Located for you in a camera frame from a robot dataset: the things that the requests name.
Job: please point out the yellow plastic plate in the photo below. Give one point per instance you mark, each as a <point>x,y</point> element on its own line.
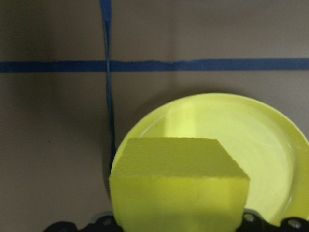
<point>265,135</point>

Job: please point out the yellow foam cube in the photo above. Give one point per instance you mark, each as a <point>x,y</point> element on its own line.
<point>178,193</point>

